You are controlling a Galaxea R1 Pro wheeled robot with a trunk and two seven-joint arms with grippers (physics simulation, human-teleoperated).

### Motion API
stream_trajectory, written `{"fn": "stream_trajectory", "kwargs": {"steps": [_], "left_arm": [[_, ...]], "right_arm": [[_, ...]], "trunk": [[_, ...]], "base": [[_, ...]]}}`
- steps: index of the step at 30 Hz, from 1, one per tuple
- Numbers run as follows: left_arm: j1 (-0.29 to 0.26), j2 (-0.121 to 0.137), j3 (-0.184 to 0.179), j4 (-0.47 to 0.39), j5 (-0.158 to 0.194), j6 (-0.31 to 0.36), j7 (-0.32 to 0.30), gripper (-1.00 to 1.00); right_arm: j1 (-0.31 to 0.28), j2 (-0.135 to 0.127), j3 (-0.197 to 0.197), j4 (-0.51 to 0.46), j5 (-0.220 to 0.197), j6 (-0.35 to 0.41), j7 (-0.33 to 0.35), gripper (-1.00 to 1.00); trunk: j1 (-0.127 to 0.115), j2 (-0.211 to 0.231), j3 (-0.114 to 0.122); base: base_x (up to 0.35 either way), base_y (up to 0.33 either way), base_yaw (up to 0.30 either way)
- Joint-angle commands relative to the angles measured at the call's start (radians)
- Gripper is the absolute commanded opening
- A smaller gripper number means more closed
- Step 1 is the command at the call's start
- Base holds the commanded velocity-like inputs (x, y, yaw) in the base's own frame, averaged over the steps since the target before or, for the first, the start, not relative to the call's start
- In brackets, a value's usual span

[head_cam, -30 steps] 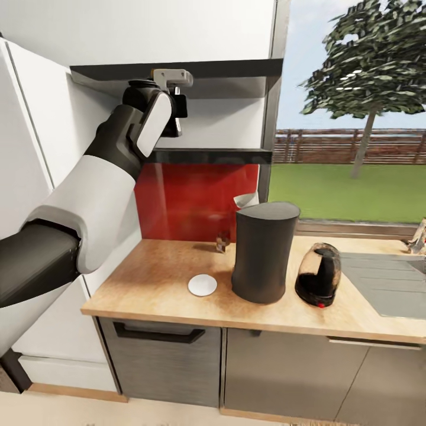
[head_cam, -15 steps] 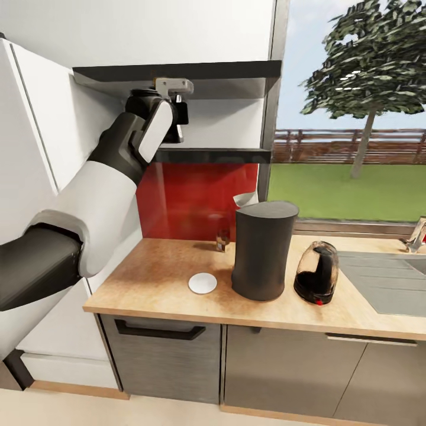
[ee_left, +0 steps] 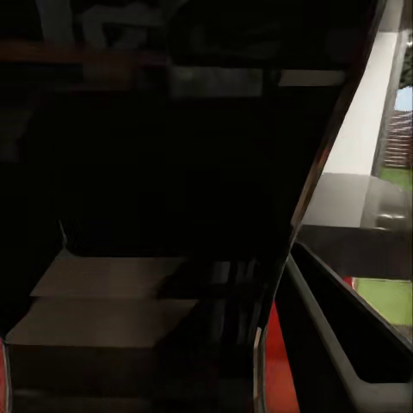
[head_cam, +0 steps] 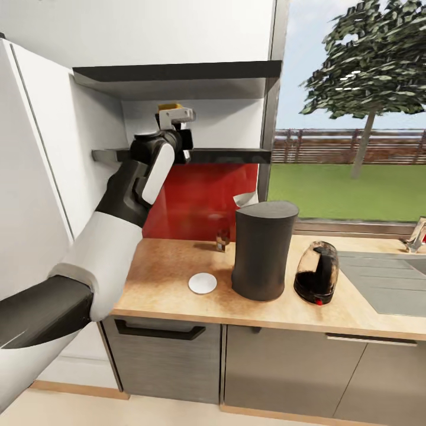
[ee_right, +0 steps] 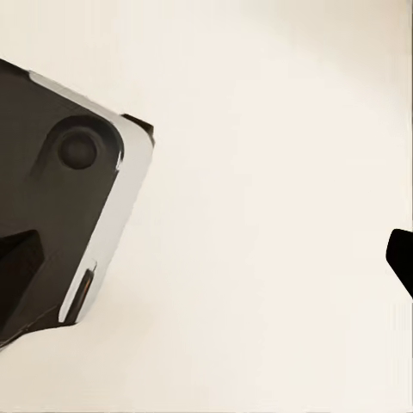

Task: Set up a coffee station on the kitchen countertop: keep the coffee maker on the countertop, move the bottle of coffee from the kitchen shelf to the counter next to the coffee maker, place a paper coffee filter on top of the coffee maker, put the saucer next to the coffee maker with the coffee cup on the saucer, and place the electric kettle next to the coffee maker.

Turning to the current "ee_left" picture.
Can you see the bottle of coffee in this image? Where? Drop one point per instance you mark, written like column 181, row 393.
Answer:
column 157, row 158

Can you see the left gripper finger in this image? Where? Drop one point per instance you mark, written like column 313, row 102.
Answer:
column 344, row 356

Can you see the fixed window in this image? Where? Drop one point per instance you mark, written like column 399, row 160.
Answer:
column 393, row 162

